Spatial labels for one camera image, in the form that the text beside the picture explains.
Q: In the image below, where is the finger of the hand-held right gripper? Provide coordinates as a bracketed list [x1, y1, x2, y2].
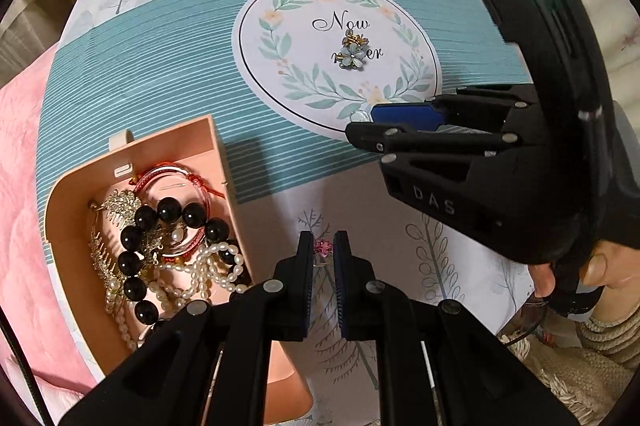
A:
[345, 122, 522, 157]
[372, 84, 543, 133]

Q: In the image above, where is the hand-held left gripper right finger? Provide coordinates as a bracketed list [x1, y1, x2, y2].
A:
[332, 230, 581, 426]

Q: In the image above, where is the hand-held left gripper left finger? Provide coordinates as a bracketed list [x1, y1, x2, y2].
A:
[57, 230, 315, 426]

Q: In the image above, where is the pink flower ring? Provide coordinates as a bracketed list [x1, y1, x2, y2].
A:
[312, 240, 335, 267]

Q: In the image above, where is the black bead bracelet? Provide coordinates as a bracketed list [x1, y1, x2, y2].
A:
[117, 197, 253, 326]

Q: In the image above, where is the gold leaf hair comb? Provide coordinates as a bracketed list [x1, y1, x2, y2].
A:
[89, 188, 168, 307]

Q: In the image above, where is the pink jewelry box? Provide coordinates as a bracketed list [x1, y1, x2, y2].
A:
[44, 116, 315, 424]

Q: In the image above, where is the person's right forearm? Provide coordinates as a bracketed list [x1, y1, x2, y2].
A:
[577, 303, 640, 369]

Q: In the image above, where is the person's right hand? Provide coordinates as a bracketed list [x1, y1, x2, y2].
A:
[530, 243, 640, 313]

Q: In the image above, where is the blue flower hair clip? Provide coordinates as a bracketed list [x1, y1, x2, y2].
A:
[331, 30, 372, 70]

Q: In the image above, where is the pink glass bangle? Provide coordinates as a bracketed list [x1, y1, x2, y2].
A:
[134, 165, 213, 259]

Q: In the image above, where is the beige fluffy cloth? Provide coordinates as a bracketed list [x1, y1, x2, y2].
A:
[500, 336, 640, 426]

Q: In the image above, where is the tree print cloth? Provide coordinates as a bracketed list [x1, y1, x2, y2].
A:
[37, 0, 546, 426]

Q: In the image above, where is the pink blanket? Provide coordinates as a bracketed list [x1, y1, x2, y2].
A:
[0, 46, 101, 426]

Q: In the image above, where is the white pearl necklace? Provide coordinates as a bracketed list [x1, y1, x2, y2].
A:
[104, 240, 247, 353]

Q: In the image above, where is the black cable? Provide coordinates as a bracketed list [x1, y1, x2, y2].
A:
[0, 306, 51, 426]
[500, 296, 548, 348]

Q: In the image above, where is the red cord bracelet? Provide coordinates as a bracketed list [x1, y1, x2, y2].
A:
[131, 163, 224, 207]

